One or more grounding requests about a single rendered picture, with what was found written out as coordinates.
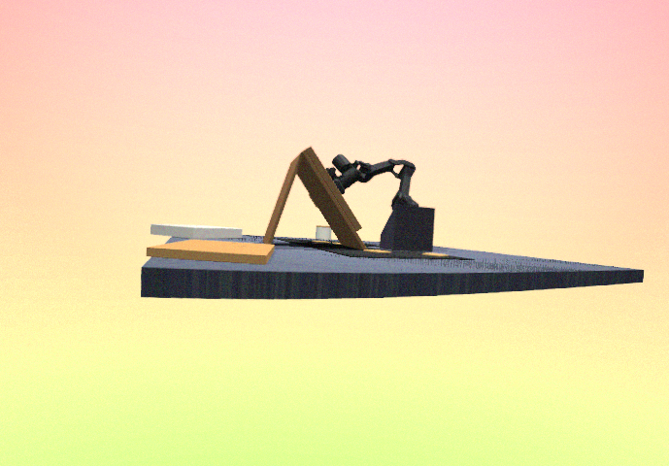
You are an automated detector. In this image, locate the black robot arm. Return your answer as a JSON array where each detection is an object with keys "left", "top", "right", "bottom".
[{"left": 325, "top": 154, "right": 418, "bottom": 210}]

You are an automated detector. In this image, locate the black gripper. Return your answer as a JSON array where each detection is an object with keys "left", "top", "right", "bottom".
[{"left": 333, "top": 173, "right": 351, "bottom": 195}]

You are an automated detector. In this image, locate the white flat square slab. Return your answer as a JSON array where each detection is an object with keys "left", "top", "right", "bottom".
[{"left": 151, "top": 224, "right": 243, "bottom": 239}]

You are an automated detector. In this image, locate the small grey cylinder with orange top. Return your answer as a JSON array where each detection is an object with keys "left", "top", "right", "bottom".
[{"left": 316, "top": 225, "right": 332, "bottom": 240}]

